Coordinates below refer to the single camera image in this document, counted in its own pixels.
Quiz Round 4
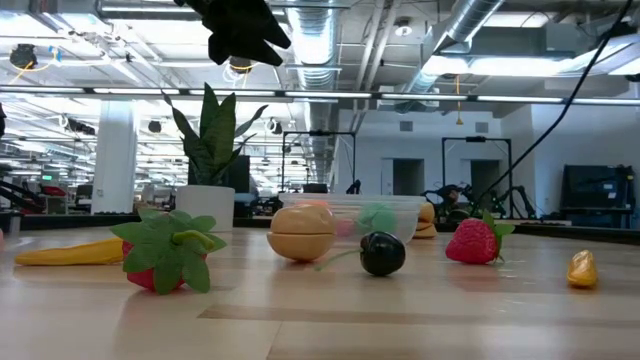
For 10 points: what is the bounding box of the black equipment cabinet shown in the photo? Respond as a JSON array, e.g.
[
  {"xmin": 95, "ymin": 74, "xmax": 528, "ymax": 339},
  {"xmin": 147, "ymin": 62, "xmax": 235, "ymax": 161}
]
[{"xmin": 558, "ymin": 163, "xmax": 637, "ymax": 230}]

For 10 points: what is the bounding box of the green plant in white pot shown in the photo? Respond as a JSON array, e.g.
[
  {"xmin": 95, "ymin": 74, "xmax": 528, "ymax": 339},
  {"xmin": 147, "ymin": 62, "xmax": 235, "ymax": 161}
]
[{"xmin": 160, "ymin": 82, "xmax": 270, "ymax": 233}]

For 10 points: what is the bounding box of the tan toy potato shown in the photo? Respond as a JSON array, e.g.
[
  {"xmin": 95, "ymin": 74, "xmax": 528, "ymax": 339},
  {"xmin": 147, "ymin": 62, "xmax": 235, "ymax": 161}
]
[{"xmin": 265, "ymin": 204, "xmax": 338, "ymax": 263}]

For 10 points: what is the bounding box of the green toy fruit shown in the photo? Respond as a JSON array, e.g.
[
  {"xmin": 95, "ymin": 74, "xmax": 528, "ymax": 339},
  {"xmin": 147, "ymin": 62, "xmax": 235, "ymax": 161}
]
[{"xmin": 355, "ymin": 202, "xmax": 400, "ymax": 235}]

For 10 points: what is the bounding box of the black background monitor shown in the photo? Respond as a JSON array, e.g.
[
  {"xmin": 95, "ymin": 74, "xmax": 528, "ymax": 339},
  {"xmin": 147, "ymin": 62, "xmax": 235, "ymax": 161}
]
[{"xmin": 187, "ymin": 154, "xmax": 252, "ymax": 195}]

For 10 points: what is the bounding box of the red toy strawberry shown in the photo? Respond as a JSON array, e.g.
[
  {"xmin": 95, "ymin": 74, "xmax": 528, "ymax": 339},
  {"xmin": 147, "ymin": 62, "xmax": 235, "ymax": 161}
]
[
  {"xmin": 444, "ymin": 208, "xmax": 517, "ymax": 267},
  {"xmin": 109, "ymin": 206, "xmax": 229, "ymax": 297}
]

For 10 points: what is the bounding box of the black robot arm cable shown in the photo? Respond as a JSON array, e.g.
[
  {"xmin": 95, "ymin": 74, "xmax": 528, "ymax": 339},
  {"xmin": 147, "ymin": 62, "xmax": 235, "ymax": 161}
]
[{"xmin": 469, "ymin": 0, "xmax": 636, "ymax": 219}]

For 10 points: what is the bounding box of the clear plastic tupperware container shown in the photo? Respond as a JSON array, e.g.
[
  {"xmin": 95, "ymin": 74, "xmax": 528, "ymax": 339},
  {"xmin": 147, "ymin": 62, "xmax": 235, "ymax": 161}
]
[{"xmin": 278, "ymin": 192, "xmax": 428, "ymax": 247}]

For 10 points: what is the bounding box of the black gantry frame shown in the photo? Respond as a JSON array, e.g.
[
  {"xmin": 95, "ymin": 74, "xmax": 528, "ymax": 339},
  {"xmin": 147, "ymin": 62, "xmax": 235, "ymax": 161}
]
[
  {"xmin": 280, "ymin": 130, "xmax": 358, "ymax": 195},
  {"xmin": 440, "ymin": 135, "xmax": 514, "ymax": 220}
]

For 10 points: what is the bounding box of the silver spiral air duct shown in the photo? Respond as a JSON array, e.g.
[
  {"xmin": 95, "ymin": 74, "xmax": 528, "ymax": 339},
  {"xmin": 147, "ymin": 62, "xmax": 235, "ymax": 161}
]
[
  {"xmin": 394, "ymin": 0, "xmax": 507, "ymax": 114},
  {"xmin": 285, "ymin": 0, "xmax": 342, "ymax": 187}
]

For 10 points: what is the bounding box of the white column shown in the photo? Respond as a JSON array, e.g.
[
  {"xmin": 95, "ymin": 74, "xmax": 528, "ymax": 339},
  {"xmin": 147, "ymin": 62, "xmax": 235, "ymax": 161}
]
[{"xmin": 90, "ymin": 101, "xmax": 140, "ymax": 216}]

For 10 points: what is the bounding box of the folded orange cloth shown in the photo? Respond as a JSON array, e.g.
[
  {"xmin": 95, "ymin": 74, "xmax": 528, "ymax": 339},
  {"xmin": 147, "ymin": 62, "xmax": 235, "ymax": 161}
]
[{"xmin": 412, "ymin": 201, "xmax": 438, "ymax": 240}]

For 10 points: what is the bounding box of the black toy cherry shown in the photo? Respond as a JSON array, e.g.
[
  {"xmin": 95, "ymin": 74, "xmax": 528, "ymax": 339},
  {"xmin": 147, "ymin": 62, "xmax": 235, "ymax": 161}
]
[{"xmin": 314, "ymin": 230, "xmax": 408, "ymax": 278}]

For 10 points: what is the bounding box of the yellow toy pepper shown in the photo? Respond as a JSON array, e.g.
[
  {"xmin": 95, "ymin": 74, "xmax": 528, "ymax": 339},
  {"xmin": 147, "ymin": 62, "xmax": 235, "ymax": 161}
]
[{"xmin": 565, "ymin": 249, "xmax": 600, "ymax": 289}]

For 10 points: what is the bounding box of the small red round toy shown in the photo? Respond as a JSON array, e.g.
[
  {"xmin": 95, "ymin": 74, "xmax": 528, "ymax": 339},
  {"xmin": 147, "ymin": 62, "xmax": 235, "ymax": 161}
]
[{"xmin": 334, "ymin": 217, "xmax": 357, "ymax": 240}]

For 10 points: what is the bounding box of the black hanging cord reel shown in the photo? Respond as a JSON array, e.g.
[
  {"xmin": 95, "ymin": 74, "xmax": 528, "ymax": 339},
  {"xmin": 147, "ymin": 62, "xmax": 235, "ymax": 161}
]
[
  {"xmin": 228, "ymin": 55, "xmax": 255, "ymax": 76},
  {"xmin": 8, "ymin": 43, "xmax": 39, "ymax": 71}
]

